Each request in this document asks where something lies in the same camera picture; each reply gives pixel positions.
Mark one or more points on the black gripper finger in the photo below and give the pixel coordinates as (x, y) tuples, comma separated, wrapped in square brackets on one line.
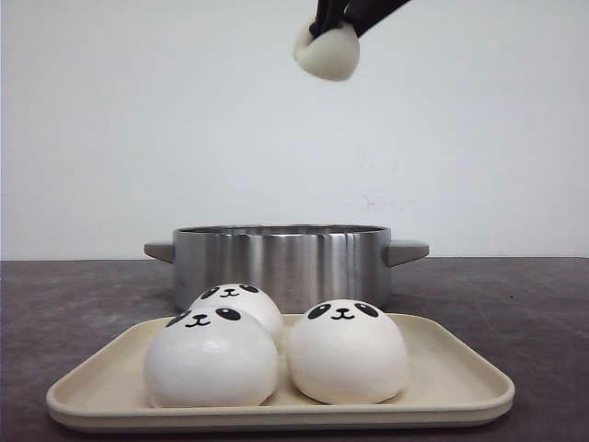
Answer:
[(330, 15), (364, 14)]

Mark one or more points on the white bun aloft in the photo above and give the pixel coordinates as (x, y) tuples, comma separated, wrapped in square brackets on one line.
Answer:
[(332, 56)]

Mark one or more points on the panda bun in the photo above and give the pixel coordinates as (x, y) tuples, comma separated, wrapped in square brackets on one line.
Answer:
[(248, 298), (347, 351), (211, 356)]

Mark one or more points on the stainless steel steamer pot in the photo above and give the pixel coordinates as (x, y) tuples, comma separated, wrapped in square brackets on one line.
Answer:
[(298, 265)]

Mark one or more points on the beige rectangular tray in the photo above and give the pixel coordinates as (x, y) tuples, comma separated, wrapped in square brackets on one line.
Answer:
[(450, 385)]

